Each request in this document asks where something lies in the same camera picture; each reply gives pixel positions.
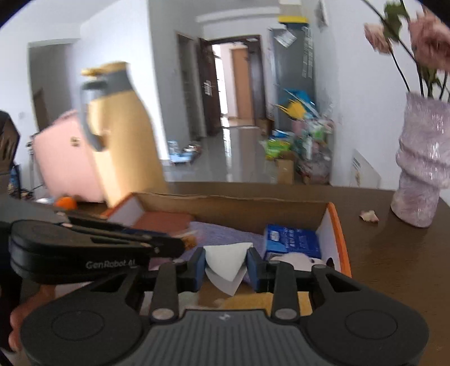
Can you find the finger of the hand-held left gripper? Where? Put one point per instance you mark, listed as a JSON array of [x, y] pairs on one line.
[[165, 246], [112, 227]]

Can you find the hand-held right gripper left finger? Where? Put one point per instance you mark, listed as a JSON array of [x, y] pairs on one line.
[[198, 267]]

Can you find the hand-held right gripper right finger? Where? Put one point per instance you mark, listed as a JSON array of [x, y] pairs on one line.
[[253, 269]]

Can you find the white cloth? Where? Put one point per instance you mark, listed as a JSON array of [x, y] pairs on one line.
[[225, 260]]

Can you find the blue tissue pack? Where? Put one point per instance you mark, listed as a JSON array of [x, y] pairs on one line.
[[291, 241]]

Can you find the red cardboard box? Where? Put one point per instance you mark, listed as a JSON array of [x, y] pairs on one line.
[[246, 211]]

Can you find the person's left hand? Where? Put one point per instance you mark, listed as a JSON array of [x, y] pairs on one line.
[[21, 320]]

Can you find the orange fruit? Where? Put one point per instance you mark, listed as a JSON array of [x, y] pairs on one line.
[[66, 203]]

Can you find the yellow thermos jug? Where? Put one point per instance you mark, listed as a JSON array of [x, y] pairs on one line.
[[126, 158]]

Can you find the pink suitcase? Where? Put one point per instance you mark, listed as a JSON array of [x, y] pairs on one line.
[[66, 165]]

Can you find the small cardboard box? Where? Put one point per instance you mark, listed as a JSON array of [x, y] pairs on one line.
[[284, 170]]

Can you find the green packets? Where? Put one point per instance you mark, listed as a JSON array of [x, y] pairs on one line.
[[279, 147]]

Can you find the fallen rose petal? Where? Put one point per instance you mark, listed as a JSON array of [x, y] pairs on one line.
[[369, 216]]

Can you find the white board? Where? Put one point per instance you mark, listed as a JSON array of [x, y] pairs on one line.
[[364, 169]]

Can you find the yellow feather fan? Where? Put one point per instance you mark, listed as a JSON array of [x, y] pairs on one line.
[[295, 109]]

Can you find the brown wooden door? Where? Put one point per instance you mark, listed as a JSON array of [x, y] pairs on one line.
[[242, 84]]

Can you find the grey fridge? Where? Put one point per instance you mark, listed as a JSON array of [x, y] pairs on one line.
[[295, 81]]

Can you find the purple ribbed vase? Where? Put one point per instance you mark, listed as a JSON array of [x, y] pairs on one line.
[[418, 169]]

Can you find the white hanging umbrella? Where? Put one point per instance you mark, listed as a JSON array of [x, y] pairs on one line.
[[307, 52]]

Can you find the paper note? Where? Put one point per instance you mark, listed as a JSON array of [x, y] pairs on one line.
[[284, 38]]

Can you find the yellow box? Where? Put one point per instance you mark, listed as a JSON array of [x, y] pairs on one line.
[[293, 19]]

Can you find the dried pink rose bouquet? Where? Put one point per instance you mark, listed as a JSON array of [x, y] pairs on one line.
[[429, 38]]

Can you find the dark door frame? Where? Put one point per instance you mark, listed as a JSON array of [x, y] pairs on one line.
[[211, 88]]

